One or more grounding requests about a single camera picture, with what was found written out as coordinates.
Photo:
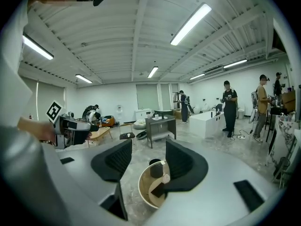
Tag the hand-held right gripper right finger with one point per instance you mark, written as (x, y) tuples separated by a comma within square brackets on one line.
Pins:
[(197, 173)]

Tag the black round floor device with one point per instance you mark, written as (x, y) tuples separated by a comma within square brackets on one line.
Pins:
[(141, 135)]

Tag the white printer machine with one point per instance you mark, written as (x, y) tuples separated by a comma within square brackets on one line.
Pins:
[(142, 115)]

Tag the wooden chair with dark seat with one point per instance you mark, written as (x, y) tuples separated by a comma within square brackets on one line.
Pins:
[(127, 136)]

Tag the dark wooden desk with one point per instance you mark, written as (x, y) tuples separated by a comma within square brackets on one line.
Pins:
[(162, 126)]

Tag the person's white shirt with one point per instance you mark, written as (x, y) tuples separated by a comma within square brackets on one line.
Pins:
[(21, 168)]

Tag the black fabric pouch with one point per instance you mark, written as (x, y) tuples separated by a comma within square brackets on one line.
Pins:
[(158, 189)]

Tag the cardboard box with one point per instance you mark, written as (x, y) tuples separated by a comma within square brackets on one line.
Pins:
[(177, 114)]

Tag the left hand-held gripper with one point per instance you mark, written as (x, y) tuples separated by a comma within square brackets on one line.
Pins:
[(54, 112)]

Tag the orange sofa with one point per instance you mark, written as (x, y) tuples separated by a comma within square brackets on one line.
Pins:
[(109, 122)]

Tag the person's left forearm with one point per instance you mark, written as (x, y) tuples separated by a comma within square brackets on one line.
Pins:
[(35, 128)]

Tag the white beanbag cushion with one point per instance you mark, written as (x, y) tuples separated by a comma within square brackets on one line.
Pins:
[(140, 125)]

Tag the long ceiling light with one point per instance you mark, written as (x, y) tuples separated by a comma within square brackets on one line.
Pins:
[(152, 72), (197, 76), (83, 78), (37, 47), (190, 23), (235, 63)]

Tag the round glass side table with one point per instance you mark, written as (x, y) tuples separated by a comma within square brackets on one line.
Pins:
[(144, 185)]

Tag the white water dispenser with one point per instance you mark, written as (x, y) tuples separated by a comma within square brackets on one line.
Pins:
[(120, 114)]

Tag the marble pattern panel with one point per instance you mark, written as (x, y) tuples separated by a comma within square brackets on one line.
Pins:
[(282, 140)]

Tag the clear plastic bottle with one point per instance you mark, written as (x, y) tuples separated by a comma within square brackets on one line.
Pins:
[(166, 179)]

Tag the white counter with sink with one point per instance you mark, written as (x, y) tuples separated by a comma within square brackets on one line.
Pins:
[(207, 125)]

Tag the oval wooden low table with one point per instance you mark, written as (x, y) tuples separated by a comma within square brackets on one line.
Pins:
[(101, 132)]

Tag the white bottle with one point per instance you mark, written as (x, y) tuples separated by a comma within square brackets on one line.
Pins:
[(156, 116)]

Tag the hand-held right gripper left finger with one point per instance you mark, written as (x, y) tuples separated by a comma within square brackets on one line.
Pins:
[(98, 167)]

